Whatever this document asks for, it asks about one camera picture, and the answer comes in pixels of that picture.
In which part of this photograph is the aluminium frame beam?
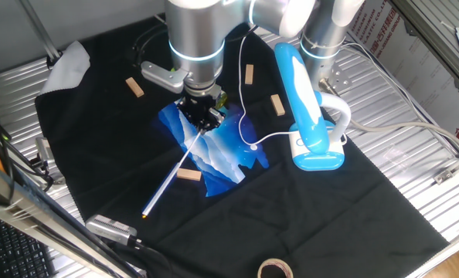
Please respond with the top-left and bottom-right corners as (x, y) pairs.
(19, 0), (63, 65)
(0, 154), (145, 278)
(391, 0), (459, 96)

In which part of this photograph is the white lamp cable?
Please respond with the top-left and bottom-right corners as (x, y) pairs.
(237, 34), (349, 151)

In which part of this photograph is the cardboard panel with red print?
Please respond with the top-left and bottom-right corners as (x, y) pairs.
(347, 0), (459, 151)

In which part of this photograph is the black camera cable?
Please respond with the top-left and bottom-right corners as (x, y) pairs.
(0, 96), (56, 212)

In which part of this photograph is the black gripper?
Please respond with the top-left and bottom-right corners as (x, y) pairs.
(177, 94), (226, 134)

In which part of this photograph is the green tea bottle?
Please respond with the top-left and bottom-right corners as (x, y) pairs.
(213, 90), (229, 110)

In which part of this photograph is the clear plastic bag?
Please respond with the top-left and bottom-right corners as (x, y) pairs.
(382, 143), (413, 168)

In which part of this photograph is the metal corner bracket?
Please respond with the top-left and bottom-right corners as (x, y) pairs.
(433, 148), (459, 185)

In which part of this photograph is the black cloth with mountain print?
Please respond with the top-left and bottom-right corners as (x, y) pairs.
(34, 3), (451, 278)

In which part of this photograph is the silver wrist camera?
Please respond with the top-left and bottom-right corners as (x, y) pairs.
(140, 60), (190, 94)

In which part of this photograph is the black keyboard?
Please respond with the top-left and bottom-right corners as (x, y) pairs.
(0, 215), (56, 278)

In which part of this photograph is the blue flag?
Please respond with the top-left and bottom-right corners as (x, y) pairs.
(141, 129), (206, 219)

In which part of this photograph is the blue and white desk lamp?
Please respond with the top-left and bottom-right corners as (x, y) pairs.
(274, 42), (352, 172)

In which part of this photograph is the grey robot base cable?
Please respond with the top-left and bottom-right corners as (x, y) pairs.
(318, 76), (459, 155)

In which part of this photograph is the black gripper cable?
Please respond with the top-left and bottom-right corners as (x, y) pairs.
(131, 22), (172, 66)

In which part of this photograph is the brown tape roll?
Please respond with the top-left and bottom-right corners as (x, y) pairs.
(257, 257), (294, 278)

